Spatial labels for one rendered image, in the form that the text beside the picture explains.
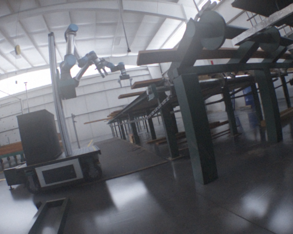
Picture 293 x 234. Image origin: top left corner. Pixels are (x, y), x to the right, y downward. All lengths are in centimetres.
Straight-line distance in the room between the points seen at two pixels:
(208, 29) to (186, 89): 42
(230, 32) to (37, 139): 183
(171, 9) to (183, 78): 884
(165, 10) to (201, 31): 878
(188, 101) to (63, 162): 126
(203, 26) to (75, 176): 160
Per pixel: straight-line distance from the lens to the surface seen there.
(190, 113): 109
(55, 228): 105
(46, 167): 177
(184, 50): 111
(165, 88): 150
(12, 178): 262
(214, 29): 95
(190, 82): 113
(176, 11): 992
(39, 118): 183
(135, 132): 386
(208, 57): 145
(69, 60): 175
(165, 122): 195
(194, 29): 87
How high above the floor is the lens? 53
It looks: 1 degrees up
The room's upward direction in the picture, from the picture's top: 13 degrees counter-clockwise
